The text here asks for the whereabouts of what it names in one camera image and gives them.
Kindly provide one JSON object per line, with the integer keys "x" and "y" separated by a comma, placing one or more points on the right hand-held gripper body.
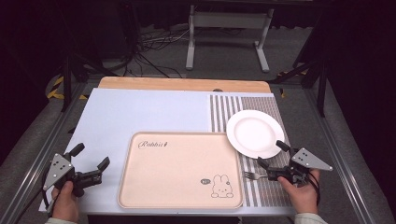
{"x": 306, "y": 160}

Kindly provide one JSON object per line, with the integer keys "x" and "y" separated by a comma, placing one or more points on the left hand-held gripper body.
{"x": 59, "y": 169}

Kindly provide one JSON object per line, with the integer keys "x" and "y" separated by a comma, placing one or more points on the silver metal fork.
{"x": 252, "y": 176}

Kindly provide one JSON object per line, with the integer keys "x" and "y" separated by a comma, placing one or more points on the person's left hand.
{"x": 65, "y": 203}

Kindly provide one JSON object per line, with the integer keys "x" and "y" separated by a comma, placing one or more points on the person's right hand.
{"x": 302, "y": 196}

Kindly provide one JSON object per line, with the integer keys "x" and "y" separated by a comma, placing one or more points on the grey striped placemat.
{"x": 264, "y": 193}

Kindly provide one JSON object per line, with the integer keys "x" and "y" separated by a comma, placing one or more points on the white round plate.
{"x": 253, "y": 132}

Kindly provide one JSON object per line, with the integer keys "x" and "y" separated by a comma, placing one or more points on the yellow black floor tape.
{"x": 57, "y": 90}

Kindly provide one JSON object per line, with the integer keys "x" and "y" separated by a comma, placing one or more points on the black tripod stand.
{"x": 66, "y": 81}
{"x": 322, "y": 87}

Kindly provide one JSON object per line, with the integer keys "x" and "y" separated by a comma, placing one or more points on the pale blue table sheet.
{"x": 149, "y": 109}

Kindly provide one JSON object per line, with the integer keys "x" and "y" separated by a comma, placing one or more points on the beige rabbit print tray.
{"x": 177, "y": 171}

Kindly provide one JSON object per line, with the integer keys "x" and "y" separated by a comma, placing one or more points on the white metal stand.
{"x": 229, "y": 20}

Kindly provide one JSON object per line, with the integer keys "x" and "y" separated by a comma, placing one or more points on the aluminium frame rail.
{"x": 34, "y": 165}
{"x": 342, "y": 161}

